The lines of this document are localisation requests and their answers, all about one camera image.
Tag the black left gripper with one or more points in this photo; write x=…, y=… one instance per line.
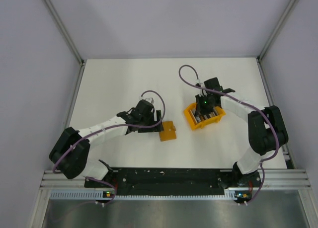
x=156, y=128

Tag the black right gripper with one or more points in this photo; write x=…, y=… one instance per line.
x=199, y=110

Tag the yellow plastic bin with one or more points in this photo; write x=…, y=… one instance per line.
x=189, y=113

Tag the yellow leather card holder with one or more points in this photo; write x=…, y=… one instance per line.
x=169, y=131

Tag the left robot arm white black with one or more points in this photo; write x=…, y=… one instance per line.
x=70, y=154

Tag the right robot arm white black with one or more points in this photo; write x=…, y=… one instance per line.
x=266, y=129

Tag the credit cards in bin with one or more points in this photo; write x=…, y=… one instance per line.
x=208, y=119

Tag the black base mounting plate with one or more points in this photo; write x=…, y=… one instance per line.
x=180, y=189

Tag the metal sheet front panel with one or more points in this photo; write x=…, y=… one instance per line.
x=269, y=210

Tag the aluminium frame post right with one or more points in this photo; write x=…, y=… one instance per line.
x=277, y=29

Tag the aluminium frame post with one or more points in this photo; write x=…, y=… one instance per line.
x=63, y=31
x=277, y=29

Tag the grey slotted cable duct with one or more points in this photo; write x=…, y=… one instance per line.
x=107, y=195

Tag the aluminium frame post left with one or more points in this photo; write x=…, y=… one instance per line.
x=63, y=31

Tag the aluminium frame rail front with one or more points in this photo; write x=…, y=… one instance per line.
x=289, y=179

